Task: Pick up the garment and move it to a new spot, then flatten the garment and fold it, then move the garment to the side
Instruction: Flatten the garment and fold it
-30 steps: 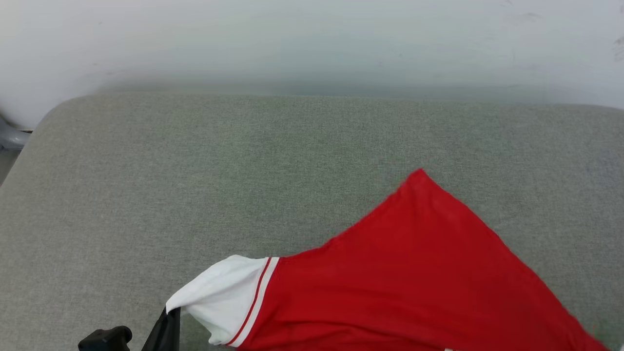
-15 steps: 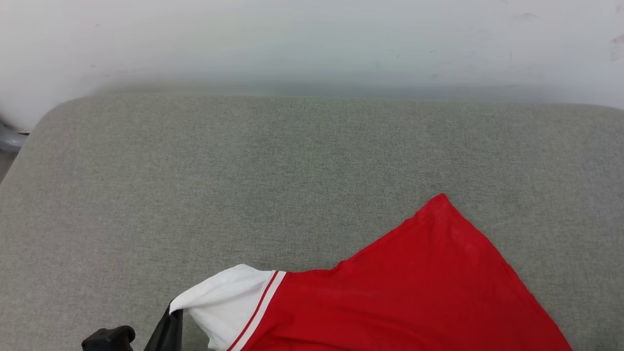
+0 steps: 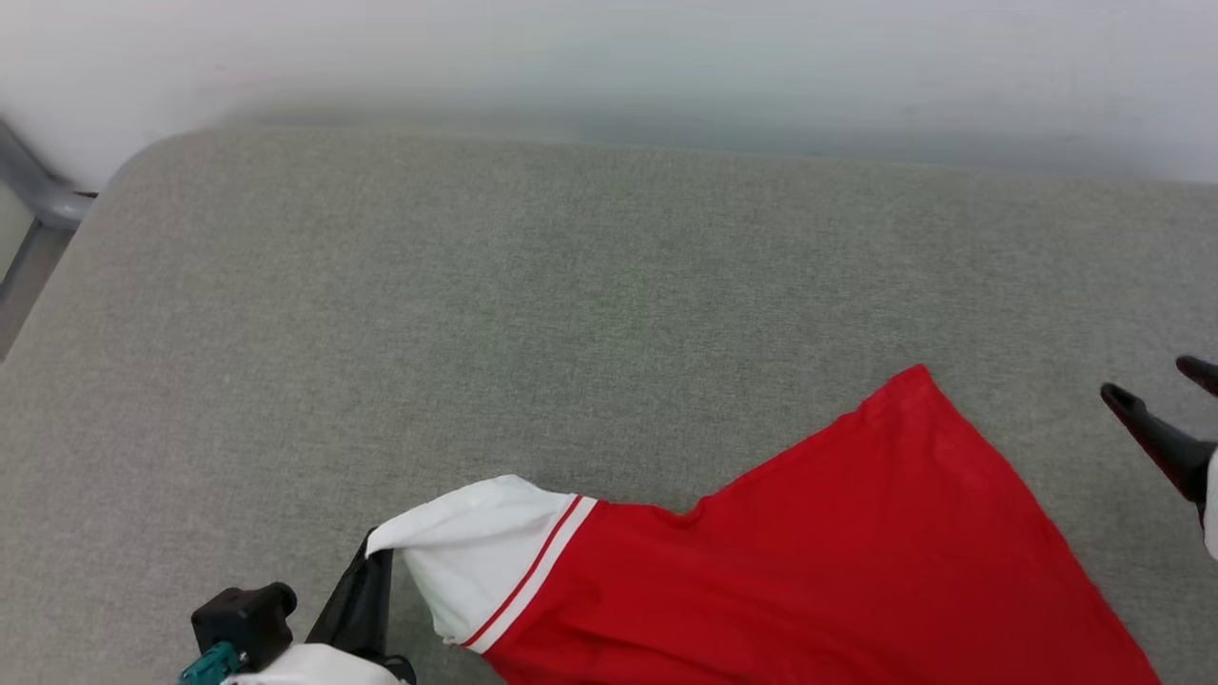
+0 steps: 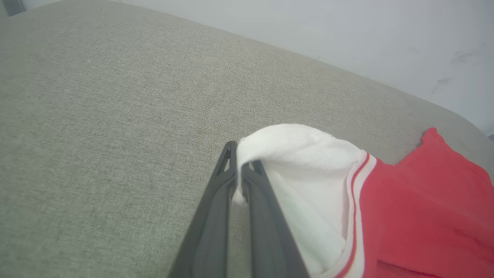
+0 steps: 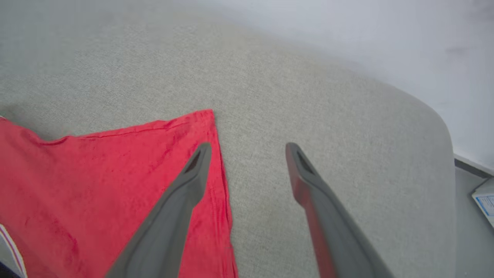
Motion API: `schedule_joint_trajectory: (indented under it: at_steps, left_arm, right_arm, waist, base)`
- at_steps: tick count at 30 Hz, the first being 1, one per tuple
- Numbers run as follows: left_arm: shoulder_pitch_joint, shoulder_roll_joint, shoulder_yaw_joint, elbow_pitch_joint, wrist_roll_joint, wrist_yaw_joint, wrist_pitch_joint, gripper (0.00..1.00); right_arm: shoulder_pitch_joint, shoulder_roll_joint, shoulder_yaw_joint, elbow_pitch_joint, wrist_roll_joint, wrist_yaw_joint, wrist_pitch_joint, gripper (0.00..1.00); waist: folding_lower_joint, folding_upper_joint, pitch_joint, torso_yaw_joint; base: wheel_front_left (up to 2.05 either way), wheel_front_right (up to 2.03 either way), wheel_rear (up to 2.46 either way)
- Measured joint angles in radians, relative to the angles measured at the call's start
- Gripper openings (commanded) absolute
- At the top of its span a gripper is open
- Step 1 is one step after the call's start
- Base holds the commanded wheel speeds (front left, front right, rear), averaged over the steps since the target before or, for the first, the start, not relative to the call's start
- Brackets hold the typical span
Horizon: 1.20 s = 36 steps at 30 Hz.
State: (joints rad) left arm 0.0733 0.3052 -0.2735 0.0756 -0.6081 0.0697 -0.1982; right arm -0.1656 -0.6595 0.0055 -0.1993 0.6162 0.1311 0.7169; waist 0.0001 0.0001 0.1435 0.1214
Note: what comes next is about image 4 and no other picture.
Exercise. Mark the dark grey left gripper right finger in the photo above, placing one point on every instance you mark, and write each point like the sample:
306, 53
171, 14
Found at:
270, 231

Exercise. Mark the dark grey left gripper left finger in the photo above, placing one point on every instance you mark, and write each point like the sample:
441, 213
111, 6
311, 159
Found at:
210, 224

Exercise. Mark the red and white garment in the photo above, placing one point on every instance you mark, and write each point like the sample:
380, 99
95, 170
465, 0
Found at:
386, 216

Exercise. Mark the grey metal frame post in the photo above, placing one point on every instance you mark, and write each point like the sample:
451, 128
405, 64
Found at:
11, 5

